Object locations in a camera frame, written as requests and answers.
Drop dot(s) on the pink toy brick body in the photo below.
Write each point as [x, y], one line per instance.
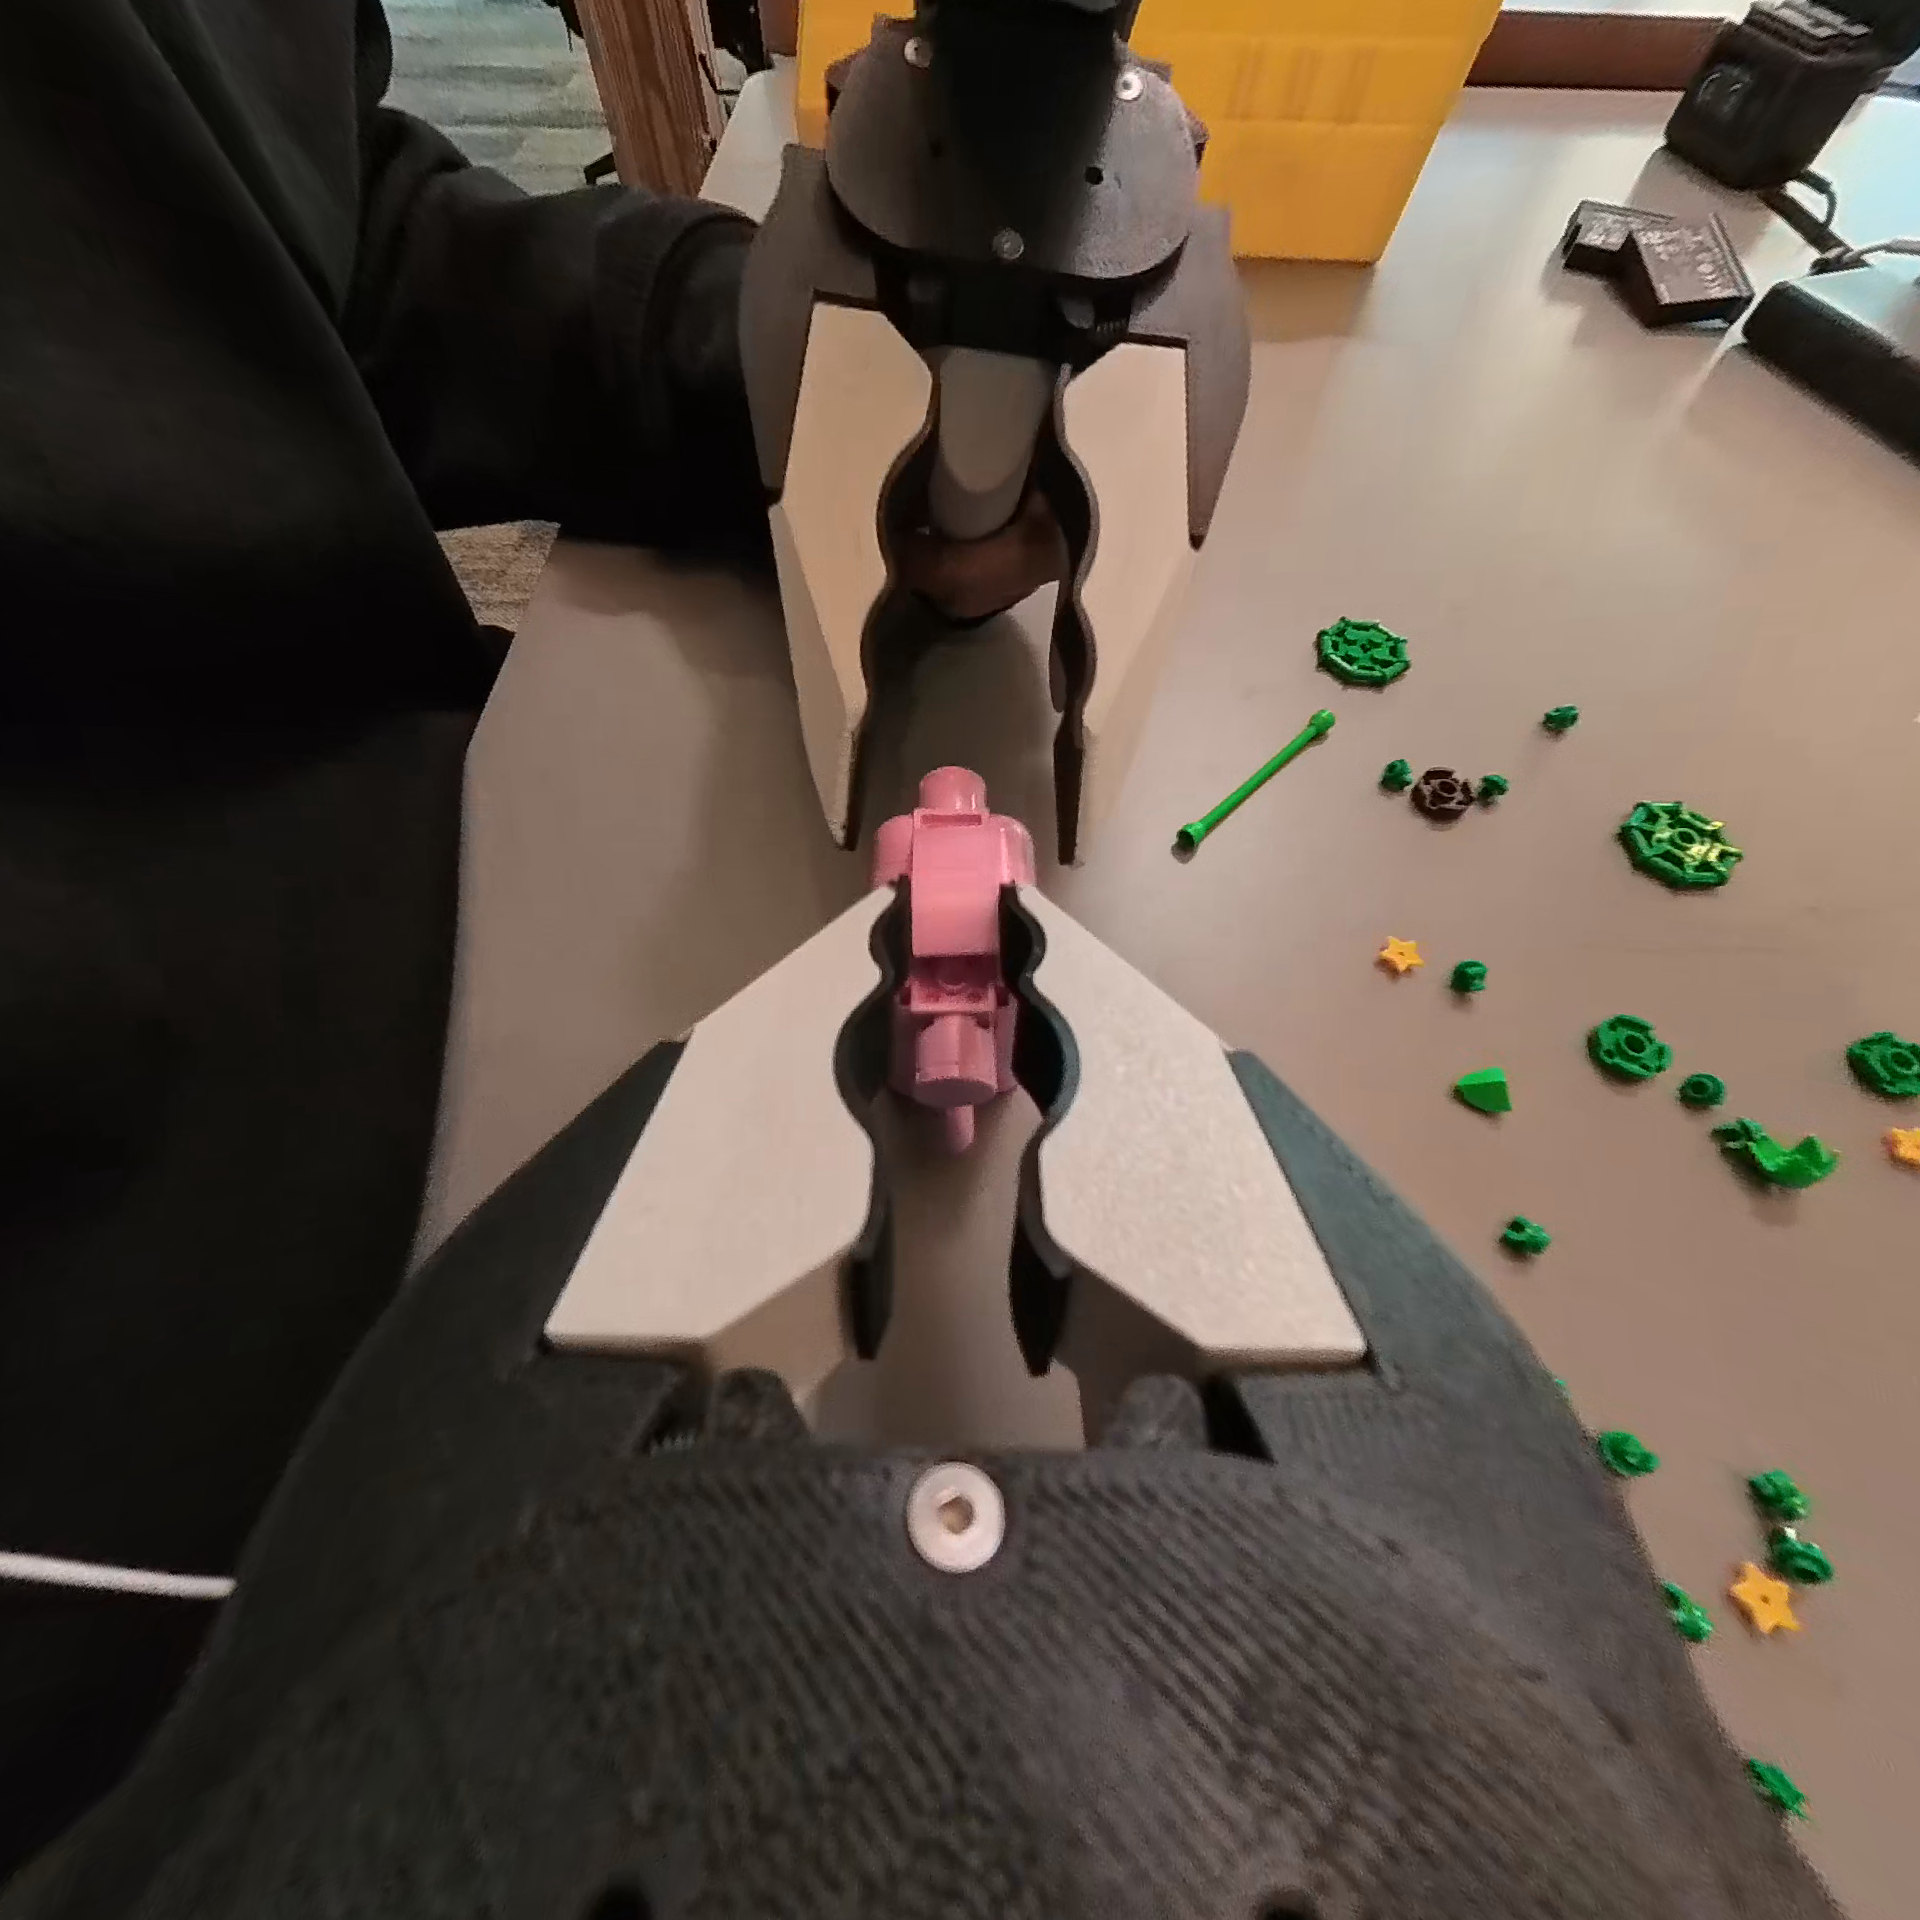
[953, 901]

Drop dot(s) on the green toy rod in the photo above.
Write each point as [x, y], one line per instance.
[1258, 782]

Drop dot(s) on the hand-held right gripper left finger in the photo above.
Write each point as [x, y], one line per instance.
[705, 1200]

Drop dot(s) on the person's black jacket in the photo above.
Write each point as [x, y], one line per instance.
[182, 750]

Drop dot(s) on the yellow plastic bin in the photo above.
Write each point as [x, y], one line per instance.
[1319, 136]

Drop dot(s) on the green leaf piece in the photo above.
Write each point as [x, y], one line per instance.
[1774, 1154]

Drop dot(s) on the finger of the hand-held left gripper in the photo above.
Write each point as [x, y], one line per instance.
[832, 523]
[1141, 480]

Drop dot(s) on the green quarter dome piece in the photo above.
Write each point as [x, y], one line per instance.
[1483, 1091]

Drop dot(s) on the small black battery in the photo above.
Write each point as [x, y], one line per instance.
[1688, 273]
[1613, 235]

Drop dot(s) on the person's left hand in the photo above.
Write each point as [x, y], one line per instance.
[983, 578]

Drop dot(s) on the green round web plate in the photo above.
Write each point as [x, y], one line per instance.
[1363, 649]
[1678, 843]

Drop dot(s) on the person's left forearm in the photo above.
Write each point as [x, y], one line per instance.
[600, 345]

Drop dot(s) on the brown round plate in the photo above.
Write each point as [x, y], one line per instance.
[1443, 794]

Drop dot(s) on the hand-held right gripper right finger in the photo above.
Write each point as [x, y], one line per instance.
[1200, 1200]

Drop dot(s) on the wooden post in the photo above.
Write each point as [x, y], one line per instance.
[645, 89]

